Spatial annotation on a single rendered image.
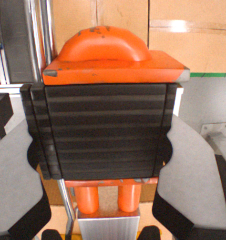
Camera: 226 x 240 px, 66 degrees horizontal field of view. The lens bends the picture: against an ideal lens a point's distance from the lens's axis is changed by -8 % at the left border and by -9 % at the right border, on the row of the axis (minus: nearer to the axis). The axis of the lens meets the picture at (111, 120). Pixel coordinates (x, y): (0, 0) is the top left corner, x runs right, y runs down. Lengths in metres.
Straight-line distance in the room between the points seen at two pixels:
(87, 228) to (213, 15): 0.87
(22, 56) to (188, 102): 1.27
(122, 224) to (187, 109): 1.52
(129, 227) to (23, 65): 1.14
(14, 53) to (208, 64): 1.06
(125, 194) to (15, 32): 1.14
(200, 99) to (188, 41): 0.88
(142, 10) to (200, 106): 1.12
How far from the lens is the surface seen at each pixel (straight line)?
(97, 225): 0.20
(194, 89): 1.61
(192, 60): 0.90
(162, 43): 0.83
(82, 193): 0.17
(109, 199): 0.20
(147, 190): 0.46
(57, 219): 0.50
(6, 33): 1.25
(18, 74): 1.28
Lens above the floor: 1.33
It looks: 58 degrees down
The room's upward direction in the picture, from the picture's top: 174 degrees clockwise
